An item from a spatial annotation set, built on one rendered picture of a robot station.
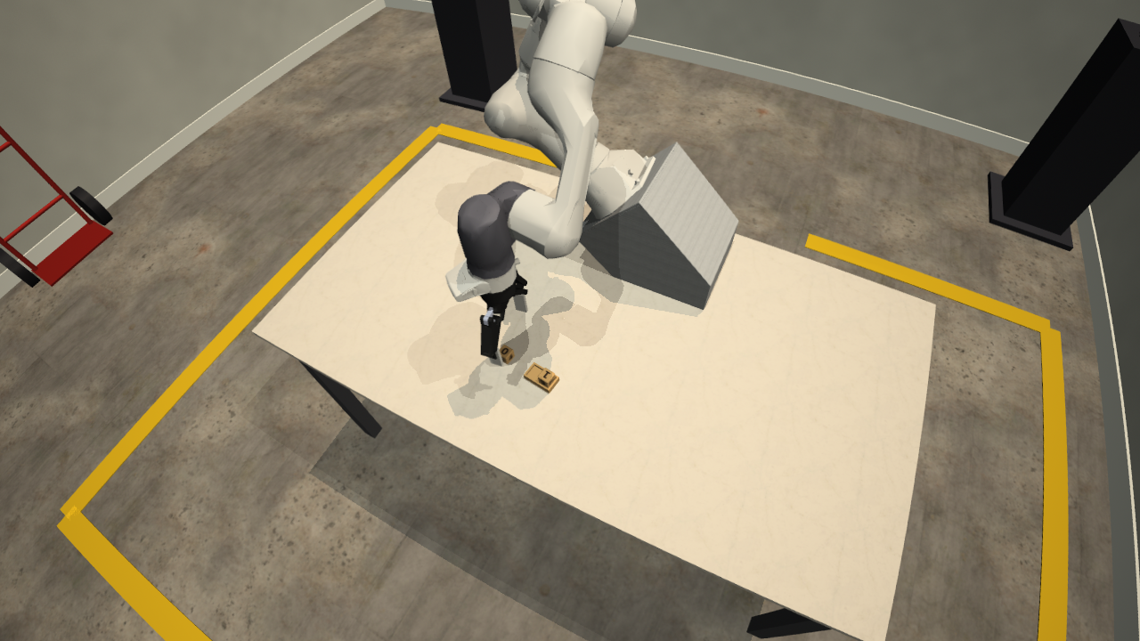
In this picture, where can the brown rectangular tray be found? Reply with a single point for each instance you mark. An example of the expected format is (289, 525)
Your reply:
(532, 376)

